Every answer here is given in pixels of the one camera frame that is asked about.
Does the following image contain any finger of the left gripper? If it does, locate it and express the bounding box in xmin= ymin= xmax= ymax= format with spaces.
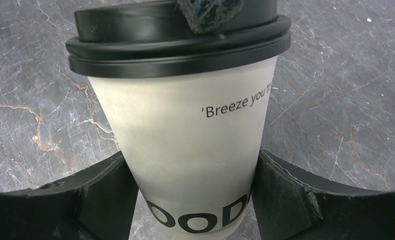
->
xmin=176 ymin=0 xmax=244 ymax=35

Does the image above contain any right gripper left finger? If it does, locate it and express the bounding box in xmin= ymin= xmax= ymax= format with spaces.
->
xmin=0 ymin=152 xmax=138 ymax=240

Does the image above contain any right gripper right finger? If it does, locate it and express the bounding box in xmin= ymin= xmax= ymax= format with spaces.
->
xmin=252 ymin=150 xmax=395 ymax=240

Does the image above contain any white paper coffee cup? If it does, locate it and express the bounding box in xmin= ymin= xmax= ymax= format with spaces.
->
xmin=89 ymin=57 xmax=277 ymax=240

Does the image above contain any black plastic cup lid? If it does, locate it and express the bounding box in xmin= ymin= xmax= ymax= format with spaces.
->
xmin=66 ymin=0 xmax=291 ymax=79

